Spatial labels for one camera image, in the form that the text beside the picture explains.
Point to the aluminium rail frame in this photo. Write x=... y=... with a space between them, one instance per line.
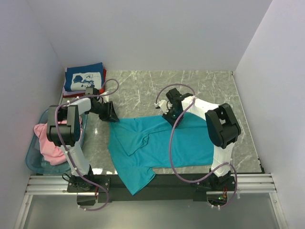
x=56 y=185

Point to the pink t-shirt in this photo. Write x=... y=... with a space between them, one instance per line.
x=51 y=153

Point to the teal t-shirt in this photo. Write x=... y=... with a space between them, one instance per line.
x=138 y=145

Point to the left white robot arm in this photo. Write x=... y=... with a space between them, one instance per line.
x=64 y=128

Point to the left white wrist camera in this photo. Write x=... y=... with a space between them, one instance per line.
x=105 y=97

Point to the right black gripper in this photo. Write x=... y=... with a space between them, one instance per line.
x=167 y=117

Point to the folded red t-shirt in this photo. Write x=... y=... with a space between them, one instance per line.
x=66 y=94

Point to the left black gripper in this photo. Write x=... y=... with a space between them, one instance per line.
x=110 y=115

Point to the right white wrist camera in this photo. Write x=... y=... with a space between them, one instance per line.
x=163 y=105

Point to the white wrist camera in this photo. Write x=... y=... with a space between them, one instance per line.
x=105 y=97
x=163 y=105

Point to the clear blue plastic bin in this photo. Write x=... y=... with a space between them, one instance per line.
x=35 y=160

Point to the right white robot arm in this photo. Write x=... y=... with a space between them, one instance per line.
x=222 y=127

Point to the folded blue printed t-shirt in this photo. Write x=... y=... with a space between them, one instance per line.
x=92 y=68

